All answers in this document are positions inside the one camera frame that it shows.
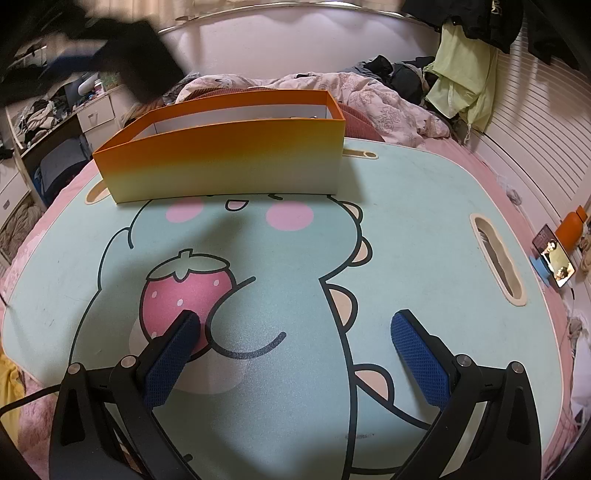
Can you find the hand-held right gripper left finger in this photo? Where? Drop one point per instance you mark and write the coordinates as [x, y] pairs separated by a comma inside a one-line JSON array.
[[171, 360]]

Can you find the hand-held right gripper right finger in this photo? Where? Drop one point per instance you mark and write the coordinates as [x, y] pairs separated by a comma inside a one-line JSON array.
[[420, 364]]

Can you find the orange gradient cardboard box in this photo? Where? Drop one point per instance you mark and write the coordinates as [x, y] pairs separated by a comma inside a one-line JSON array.
[[221, 157]]

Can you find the white drawer cabinet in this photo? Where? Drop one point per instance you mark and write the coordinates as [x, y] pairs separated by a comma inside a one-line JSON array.
[[11, 189], [97, 110]]

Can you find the mixed clothes pile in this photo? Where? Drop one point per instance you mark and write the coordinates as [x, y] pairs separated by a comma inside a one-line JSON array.
[[37, 115]]

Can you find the blue phone stand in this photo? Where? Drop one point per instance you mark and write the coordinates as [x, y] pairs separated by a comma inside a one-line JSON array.
[[538, 267]]

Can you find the cartoon print lap table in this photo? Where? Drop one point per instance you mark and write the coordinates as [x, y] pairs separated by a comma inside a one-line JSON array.
[[415, 207]]

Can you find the yellow cloth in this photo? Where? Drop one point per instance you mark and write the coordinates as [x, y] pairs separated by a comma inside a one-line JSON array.
[[9, 392]]

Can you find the smartphone with lit screen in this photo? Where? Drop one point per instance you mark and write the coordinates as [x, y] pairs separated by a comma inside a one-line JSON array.
[[556, 261]]

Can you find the beige cloth bundle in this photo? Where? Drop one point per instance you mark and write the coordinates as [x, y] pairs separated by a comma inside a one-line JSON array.
[[585, 251]]

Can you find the orange bottle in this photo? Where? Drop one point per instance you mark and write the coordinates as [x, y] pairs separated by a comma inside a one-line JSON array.
[[570, 226]]

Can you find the pink bed sheet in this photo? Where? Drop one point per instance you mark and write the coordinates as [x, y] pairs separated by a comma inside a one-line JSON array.
[[438, 147]]

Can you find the white louvered closet door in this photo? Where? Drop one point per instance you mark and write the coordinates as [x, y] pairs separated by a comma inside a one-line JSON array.
[[531, 138]]

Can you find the pink floral duvet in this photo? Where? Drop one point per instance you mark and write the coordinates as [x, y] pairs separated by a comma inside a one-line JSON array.
[[392, 110]]

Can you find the dark clothes pile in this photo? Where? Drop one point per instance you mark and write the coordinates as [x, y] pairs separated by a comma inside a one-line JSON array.
[[401, 74]]

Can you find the light green hanging garment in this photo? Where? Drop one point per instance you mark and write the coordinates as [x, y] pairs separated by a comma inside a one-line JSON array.
[[461, 69]]

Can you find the black hanging jacket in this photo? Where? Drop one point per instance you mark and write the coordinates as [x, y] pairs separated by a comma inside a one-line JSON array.
[[466, 21], [549, 32]]

